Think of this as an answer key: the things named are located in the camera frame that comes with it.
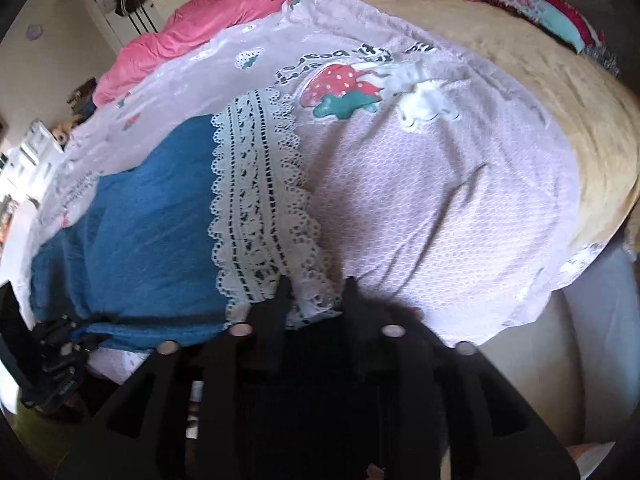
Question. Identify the purple wall sticker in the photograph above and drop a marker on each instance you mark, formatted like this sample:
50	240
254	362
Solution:
34	33

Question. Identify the pink blanket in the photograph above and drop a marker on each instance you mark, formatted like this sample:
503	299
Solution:
200	30

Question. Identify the beige bed sheet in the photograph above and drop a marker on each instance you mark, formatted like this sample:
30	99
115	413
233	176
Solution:
550	90

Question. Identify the white dresser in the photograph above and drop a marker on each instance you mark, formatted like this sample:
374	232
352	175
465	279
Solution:
27	155

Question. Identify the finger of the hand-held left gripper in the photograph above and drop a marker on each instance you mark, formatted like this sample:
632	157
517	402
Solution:
67	335

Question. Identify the brown plush toy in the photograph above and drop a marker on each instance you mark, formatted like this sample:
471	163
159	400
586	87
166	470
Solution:
62	132

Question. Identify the pile of colourful floral cloths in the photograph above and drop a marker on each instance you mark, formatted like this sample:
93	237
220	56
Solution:
525	2

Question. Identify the blue denim jeans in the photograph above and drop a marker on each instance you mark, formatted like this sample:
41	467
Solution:
140	240

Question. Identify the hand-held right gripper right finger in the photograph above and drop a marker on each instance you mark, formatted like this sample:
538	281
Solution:
361	320

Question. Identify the white door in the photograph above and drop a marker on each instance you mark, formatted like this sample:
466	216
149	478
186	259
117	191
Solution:
107	25

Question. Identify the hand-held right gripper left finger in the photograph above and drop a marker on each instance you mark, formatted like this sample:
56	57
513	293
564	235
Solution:
274	320

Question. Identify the pile of folded dark clothes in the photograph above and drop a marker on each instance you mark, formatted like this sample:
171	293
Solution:
82	92

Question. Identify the lilac strawberry printed blanket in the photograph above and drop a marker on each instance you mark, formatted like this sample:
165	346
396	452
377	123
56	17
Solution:
425	200

